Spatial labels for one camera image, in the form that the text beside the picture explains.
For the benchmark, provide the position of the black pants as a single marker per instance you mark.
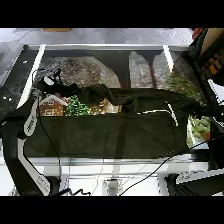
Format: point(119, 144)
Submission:
point(116, 133)

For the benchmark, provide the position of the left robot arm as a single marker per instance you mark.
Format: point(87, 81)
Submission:
point(11, 143)

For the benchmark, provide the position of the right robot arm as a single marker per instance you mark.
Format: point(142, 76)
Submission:
point(196, 187)

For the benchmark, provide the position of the heap of clothes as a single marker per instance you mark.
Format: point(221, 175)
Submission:
point(213, 63)

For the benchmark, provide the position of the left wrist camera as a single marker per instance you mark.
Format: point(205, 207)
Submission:
point(57, 76)

